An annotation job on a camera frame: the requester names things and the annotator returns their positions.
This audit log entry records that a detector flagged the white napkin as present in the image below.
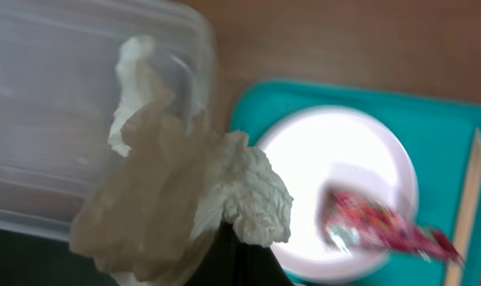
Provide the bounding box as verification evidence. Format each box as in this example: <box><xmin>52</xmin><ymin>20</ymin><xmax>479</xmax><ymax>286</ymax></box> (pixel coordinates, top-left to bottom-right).
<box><xmin>69</xmin><ymin>36</ymin><xmax>293</xmax><ymax>285</ymax></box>

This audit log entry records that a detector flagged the teal serving tray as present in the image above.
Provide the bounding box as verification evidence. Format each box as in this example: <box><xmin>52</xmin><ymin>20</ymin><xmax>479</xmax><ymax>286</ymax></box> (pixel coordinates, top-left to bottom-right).
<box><xmin>230</xmin><ymin>80</ymin><xmax>481</xmax><ymax>285</ymax></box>

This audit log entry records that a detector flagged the clear plastic bin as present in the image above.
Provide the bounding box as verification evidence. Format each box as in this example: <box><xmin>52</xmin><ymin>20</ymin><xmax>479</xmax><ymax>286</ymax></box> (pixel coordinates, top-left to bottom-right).
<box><xmin>0</xmin><ymin>0</ymin><xmax>215</xmax><ymax>241</ymax></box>

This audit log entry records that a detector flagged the red snack wrapper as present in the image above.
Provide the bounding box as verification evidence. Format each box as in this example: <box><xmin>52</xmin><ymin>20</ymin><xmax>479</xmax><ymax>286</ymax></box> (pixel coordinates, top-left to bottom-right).
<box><xmin>319</xmin><ymin>190</ymin><xmax>464</xmax><ymax>265</ymax></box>

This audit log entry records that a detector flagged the black tray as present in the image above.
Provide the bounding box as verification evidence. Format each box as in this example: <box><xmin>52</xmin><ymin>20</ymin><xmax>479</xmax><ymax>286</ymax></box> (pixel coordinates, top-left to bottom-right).
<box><xmin>0</xmin><ymin>230</ymin><xmax>117</xmax><ymax>286</ymax></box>

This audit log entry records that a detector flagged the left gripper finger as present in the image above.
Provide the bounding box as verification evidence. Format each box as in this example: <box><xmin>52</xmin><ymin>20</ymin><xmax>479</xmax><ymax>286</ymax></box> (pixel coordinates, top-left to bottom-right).
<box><xmin>185</xmin><ymin>223</ymin><xmax>293</xmax><ymax>286</ymax></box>

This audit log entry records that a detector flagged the large white plate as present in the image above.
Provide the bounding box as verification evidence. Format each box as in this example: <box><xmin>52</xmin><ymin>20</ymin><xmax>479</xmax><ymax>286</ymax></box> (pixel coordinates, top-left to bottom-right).
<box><xmin>256</xmin><ymin>106</ymin><xmax>419</xmax><ymax>284</ymax></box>

